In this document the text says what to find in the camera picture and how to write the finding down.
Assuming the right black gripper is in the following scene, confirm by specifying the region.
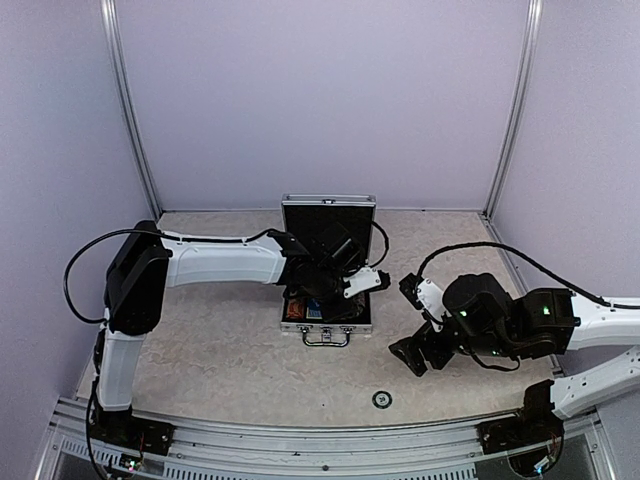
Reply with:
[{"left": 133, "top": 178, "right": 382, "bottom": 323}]
[{"left": 390, "top": 310, "right": 515, "bottom": 376}]

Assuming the blue playing card deck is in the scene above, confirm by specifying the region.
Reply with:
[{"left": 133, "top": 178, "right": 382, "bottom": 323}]
[{"left": 305, "top": 298, "right": 323, "bottom": 321}]

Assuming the aluminium poker case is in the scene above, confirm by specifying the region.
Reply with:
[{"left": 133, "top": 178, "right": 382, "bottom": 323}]
[{"left": 281, "top": 194, "right": 376, "bottom": 349}]

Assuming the green poker chip stack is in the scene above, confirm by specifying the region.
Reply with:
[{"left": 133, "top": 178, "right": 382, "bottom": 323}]
[{"left": 372, "top": 390, "right": 393, "bottom": 409}]

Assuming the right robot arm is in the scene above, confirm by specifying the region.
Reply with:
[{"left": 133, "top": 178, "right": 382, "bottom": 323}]
[{"left": 389, "top": 284, "right": 639, "bottom": 420}]

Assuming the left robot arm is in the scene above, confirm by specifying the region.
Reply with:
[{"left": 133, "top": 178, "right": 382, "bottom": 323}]
[{"left": 63, "top": 221, "right": 383, "bottom": 445}]

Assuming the left poker chip row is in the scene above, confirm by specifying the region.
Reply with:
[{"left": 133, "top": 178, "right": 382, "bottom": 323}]
[{"left": 285, "top": 299, "right": 306, "bottom": 321}]

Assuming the poker chip row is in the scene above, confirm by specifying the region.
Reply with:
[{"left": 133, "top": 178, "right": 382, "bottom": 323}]
[
  {"left": 351, "top": 293, "right": 367, "bottom": 316},
  {"left": 285, "top": 299, "right": 306, "bottom": 321}
]

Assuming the right poker chip row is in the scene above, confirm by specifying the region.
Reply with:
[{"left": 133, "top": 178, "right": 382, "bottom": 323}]
[{"left": 351, "top": 293, "right": 367, "bottom": 316}]

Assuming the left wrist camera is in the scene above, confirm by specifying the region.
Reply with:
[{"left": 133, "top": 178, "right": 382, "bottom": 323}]
[{"left": 309, "top": 222, "right": 391, "bottom": 300}]

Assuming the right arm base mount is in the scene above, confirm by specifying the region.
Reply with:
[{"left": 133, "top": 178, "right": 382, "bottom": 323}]
[{"left": 476, "top": 380, "right": 564, "bottom": 455}]

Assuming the front aluminium rail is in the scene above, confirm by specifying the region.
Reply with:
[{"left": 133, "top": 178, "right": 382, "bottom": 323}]
[{"left": 49, "top": 394, "right": 601, "bottom": 480}]

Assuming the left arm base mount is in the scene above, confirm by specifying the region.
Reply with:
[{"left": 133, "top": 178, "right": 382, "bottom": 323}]
[{"left": 89, "top": 404, "right": 175, "bottom": 456}]

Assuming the left aluminium frame post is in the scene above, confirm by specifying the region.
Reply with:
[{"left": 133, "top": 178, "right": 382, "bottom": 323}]
[{"left": 100, "top": 0, "right": 163, "bottom": 220}]

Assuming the aluminium frame post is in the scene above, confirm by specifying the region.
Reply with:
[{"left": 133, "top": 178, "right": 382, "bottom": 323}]
[
  {"left": 100, "top": 0, "right": 163, "bottom": 220},
  {"left": 483, "top": 0, "right": 544, "bottom": 223}
]

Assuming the right aluminium frame post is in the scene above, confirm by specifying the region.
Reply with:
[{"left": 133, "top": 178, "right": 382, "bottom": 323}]
[{"left": 483, "top": 0, "right": 544, "bottom": 223}]

